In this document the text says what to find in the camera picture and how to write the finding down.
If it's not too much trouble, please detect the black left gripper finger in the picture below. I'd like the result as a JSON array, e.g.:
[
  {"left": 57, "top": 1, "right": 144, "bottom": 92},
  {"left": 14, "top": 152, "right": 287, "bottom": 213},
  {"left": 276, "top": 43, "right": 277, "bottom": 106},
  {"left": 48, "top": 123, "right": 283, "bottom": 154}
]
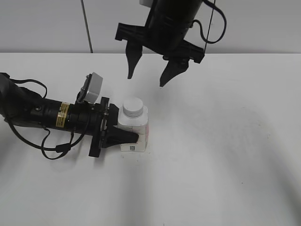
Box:
[
  {"left": 107, "top": 104, "right": 119, "bottom": 126},
  {"left": 102, "top": 126, "right": 139, "bottom": 148}
]

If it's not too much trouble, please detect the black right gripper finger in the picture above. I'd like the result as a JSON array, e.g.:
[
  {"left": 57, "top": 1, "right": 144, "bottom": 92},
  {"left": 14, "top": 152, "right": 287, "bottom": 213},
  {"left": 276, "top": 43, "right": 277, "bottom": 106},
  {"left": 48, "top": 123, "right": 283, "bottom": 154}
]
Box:
[
  {"left": 159, "top": 56, "right": 190, "bottom": 87},
  {"left": 126, "top": 41, "right": 143, "bottom": 79}
]

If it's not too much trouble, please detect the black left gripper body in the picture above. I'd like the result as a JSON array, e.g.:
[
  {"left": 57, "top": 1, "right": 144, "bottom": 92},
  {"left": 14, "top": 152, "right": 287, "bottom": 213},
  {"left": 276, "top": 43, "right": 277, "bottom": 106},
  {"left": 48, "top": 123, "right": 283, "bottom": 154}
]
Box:
[{"left": 68, "top": 97, "right": 110, "bottom": 157}]

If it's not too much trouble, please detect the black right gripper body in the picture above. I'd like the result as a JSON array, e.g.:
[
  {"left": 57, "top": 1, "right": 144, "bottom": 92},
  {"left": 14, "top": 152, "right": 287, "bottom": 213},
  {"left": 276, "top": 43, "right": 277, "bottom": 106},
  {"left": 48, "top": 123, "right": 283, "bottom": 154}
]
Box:
[{"left": 115, "top": 14, "right": 205, "bottom": 64}]

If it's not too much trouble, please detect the white square plastic bottle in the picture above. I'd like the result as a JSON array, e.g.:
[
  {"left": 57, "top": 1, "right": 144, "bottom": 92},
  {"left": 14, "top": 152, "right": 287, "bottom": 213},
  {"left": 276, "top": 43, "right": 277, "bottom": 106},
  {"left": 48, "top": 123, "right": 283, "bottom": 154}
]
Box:
[{"left": 118, "top": 106, "right": 149, "bottom": 152}]

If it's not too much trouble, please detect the white round bottle cap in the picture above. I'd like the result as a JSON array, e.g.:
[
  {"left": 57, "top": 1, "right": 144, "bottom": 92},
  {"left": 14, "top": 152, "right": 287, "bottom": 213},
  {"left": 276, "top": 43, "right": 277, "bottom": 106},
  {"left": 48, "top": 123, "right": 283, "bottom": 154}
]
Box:
[{"left": 122, "top": 97, "right": 144, "bottom": 118}]

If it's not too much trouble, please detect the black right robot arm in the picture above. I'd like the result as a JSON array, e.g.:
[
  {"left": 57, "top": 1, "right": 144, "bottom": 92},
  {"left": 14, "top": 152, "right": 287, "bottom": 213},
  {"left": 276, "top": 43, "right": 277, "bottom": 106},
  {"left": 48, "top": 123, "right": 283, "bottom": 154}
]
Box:
[{"left": 115, "top": 0, "right": 205, "bottom": 87}]

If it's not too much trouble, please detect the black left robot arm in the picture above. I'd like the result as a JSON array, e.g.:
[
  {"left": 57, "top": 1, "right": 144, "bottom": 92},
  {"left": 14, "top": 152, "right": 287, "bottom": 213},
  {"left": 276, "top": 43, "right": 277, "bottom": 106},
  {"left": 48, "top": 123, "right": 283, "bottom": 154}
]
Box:
[{"left": 0, "top": 73, "right": 139, "bottom": 159}]

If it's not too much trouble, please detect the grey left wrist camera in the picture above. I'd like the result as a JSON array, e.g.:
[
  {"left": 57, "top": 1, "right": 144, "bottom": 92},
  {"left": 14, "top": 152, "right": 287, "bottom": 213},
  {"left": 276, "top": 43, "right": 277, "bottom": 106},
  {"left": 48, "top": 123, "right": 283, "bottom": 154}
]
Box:
[{"left": 76, "top": 72, "right": 103, "bottom": 104}]

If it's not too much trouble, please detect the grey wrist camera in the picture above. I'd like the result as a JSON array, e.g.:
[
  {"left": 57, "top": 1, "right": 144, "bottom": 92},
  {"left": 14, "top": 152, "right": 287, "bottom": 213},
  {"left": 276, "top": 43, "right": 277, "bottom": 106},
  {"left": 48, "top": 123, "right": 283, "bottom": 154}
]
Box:
[
  {"left": 139, "top": 0, "right": 153, "bottom": 8},
  {"left": 76, "top": 72, "right": 103, "bottom": 104}
]

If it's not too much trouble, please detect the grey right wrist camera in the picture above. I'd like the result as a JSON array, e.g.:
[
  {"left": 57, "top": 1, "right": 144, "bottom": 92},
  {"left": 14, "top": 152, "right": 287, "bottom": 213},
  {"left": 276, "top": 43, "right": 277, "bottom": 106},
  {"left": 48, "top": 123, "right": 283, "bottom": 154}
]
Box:
[{"left": 139, "top": 0, "right": 153, "bottom": 8}]

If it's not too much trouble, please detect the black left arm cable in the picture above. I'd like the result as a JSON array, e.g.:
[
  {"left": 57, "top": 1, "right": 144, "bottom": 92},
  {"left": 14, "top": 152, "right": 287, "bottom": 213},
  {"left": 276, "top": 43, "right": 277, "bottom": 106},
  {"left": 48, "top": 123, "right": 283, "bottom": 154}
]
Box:
[{"left": 4, "top": 79, "right": 85, "bottom": 160}]

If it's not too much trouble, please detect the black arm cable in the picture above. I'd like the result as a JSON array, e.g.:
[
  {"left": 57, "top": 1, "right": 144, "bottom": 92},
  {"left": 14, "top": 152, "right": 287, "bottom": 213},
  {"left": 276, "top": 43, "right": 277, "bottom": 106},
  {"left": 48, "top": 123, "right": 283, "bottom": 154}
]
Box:
[
  {"left": 4, "top": 79, "right": 85, "bottom": 160},
  {"left": 192, "top": 0, "right": 228, "bottom": 44}
]

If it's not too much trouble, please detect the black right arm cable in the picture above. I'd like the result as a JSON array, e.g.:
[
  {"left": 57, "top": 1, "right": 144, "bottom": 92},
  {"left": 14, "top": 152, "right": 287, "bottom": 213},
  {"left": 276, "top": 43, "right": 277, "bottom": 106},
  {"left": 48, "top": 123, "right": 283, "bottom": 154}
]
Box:
[{"left": 192, "top": 0, "right": 228, "bottom": 44}]

